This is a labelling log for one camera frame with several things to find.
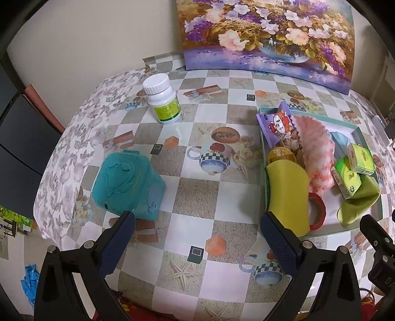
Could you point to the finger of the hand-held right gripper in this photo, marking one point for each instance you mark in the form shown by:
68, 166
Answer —
375, 231

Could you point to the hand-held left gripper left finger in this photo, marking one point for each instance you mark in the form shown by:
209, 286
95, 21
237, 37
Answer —
118, 243

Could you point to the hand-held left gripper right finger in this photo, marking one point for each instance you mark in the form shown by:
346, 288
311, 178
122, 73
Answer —
277, 243

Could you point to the green cloth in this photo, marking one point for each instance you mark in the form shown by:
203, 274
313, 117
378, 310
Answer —
358, 203

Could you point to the white tray with teal rim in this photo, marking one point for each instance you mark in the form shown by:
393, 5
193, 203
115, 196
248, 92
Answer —
330, 216

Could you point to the yellow sponge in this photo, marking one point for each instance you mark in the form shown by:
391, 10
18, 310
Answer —
287, 197

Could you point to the red tape roll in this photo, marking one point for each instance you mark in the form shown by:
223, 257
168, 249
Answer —
321, 213

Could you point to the green tissue pack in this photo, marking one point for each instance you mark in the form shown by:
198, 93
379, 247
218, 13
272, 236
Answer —
347, 180
359, 159

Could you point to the teal plastic box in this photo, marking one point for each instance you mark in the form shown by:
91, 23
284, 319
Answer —
123, 182

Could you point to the yellow round tin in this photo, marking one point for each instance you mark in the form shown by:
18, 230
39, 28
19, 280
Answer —
280, 154

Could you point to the light blue face mask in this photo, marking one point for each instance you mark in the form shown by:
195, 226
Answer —
341, 142

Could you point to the beige floral scrunchie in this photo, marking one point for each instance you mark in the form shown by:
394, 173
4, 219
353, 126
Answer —
291, 143

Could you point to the pink fluffy cloth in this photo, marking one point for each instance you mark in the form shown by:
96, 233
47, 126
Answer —
314, 148

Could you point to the purple snack packet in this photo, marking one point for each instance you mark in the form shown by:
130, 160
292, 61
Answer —
277, 123

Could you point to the checkered printed tablecloth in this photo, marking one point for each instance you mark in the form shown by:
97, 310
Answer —
200, 197

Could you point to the blue plastic item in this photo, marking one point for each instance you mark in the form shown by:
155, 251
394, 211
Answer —
29, 284

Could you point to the grey leaf print cloth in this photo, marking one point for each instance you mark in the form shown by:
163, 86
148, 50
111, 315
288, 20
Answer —
68, 148

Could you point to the dark cabinet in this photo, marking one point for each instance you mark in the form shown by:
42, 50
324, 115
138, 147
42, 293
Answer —
18, 139

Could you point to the white bottle with green label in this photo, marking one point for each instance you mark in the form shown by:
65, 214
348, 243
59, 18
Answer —
163, 105

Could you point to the floral canvas painting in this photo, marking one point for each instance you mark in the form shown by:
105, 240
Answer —
262, 37

